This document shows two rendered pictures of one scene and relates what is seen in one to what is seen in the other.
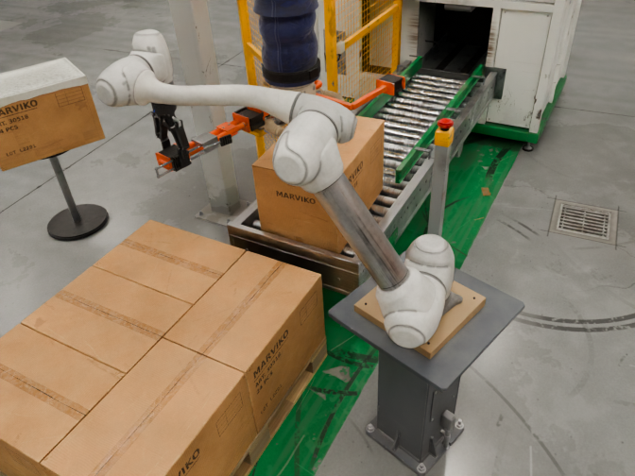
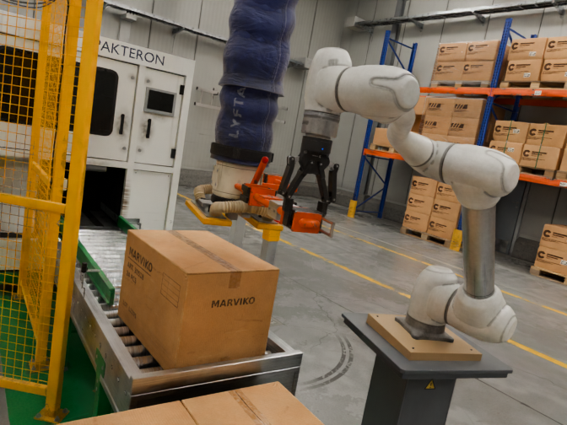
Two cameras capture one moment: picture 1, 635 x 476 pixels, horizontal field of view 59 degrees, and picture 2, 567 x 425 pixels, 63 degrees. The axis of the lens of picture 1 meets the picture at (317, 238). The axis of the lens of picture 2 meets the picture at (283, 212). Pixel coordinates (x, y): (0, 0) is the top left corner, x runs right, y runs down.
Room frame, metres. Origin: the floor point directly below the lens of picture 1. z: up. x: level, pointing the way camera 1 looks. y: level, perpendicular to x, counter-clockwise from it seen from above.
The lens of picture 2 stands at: (1.26, 1.54, 1.44)
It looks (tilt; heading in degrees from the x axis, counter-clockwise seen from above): 9 degrees down; 293
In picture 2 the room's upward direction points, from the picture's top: 10 degrees clockwise
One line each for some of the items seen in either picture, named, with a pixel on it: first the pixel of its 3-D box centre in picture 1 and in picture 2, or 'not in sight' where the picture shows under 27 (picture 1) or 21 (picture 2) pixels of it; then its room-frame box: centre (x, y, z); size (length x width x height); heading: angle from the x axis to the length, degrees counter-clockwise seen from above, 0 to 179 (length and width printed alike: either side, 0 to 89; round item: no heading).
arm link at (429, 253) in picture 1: (428, 267); (435, 293); (1.37, -0.36, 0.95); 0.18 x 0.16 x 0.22; 157
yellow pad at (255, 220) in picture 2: not in sight; (256, 213); (2.05, -0.01, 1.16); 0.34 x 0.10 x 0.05; 137
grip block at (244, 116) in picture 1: (248, 118); (257, 195); (1.93, 0.23, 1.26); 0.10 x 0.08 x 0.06; 47
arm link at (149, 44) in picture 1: (149, 58); (332, 81); (1.66, 0.46, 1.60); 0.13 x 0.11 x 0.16; 157
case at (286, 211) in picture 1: (323, 178); (192, 293); (2.30, -0.05, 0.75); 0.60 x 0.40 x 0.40; 153
